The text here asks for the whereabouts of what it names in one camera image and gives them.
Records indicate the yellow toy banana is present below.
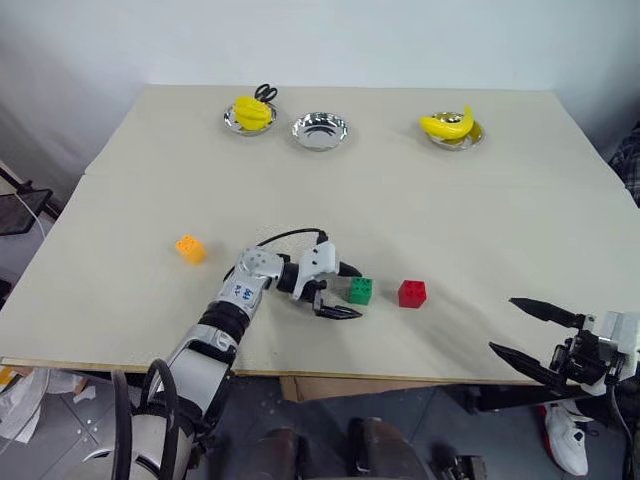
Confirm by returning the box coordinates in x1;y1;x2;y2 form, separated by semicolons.
418;104;478;142

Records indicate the black table frame bar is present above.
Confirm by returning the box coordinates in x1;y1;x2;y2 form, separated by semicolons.
467;381;604;415

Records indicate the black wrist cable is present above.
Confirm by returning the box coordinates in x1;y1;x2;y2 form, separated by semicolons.
256;227;330;249
605;369;635;480

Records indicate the yellow ridged toy fruit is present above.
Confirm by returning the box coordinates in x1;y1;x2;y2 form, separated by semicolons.
234;95;276;133

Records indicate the orange toy brick cube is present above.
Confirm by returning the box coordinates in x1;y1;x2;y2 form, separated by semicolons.
173;233;208;266

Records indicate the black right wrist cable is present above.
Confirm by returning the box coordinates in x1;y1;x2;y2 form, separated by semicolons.
605;369;635;480

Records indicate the white and red sneaker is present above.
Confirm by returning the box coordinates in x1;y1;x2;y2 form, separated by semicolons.
538;401;592;477

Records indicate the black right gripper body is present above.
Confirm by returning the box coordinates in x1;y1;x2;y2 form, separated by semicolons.
549;314;625;387

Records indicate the red toy brick cube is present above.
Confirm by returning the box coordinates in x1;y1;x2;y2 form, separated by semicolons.
397;279;428;309

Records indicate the black metal rack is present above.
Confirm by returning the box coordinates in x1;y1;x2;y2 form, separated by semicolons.
0;159;57;237

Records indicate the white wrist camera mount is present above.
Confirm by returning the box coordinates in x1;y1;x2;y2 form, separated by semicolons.
596;310;640;357
291;242;342;302

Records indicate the dark patterned cloth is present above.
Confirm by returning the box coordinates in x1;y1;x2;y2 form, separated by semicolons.
606;133;640;207

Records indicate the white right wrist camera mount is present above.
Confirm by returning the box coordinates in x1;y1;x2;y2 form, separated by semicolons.
596;310;640;357

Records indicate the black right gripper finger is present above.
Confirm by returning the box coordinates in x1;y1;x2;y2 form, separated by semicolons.
508;297;586;330
488;341;572;397

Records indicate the green toy brick cube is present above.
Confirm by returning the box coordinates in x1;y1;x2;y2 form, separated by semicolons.
348;275;375;306

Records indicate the steel bowl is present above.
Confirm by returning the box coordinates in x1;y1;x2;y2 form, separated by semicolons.
291;111;352;153
424;111;487;152
222;98;280;137

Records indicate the thick black shoulder cable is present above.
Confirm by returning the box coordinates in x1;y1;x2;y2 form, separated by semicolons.
110;368;135;480
139;358;178;419

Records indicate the dark rounded shape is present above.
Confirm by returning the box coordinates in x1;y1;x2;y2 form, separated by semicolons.
348;416;432;480

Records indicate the black metal block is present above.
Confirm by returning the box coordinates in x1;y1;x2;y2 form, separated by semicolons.
433;451;489;480

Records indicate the brown cardboard piece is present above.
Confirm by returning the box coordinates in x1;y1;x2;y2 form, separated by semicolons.
278;374;442;403

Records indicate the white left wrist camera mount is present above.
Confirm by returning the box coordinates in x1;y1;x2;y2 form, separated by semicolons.
291;242;342;302

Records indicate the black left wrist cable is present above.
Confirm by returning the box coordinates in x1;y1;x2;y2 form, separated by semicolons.
256;227;330;249

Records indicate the thin white cable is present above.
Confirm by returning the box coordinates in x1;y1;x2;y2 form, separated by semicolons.
13;191;47;237

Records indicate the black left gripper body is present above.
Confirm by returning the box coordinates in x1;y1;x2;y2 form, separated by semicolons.
309;255;344;315

